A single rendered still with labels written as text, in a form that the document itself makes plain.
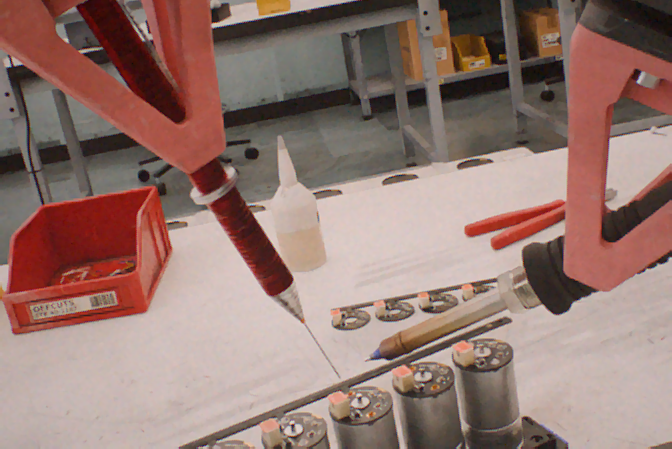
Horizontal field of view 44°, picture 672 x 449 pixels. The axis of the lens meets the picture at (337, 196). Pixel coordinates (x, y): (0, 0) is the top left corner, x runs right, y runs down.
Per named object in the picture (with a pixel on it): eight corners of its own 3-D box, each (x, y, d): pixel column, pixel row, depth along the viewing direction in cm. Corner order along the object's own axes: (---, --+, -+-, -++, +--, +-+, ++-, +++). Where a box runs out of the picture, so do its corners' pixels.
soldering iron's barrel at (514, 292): (390, 380, 30) (549, 311, 27) (365, 345, 29) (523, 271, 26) (401, 358, 31) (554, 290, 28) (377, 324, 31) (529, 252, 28)
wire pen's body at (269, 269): (252, 292, 29) (62, 10, 24) (288, 264, 29) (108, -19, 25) (269, 307, 27) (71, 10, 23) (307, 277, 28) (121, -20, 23)
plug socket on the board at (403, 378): (420, 385, 33) (418, 370, 33) (401, 393, 32) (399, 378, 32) (410, 377, 33) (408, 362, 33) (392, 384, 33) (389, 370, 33)
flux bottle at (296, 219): (333, 252, 64) (309, 127, 61) (318, 271, 61) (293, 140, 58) (292, 254, 65) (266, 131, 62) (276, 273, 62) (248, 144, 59)
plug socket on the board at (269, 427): (289, 440, 31) (286, 424, 31) (268, 449, 30) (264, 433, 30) (281, 430, 31) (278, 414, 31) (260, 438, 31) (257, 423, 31)
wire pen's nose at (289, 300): (281, 322, 29) (260, 290, 29) (306, 302, 30) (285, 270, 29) (294, 332, 28) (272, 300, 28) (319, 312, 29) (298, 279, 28)
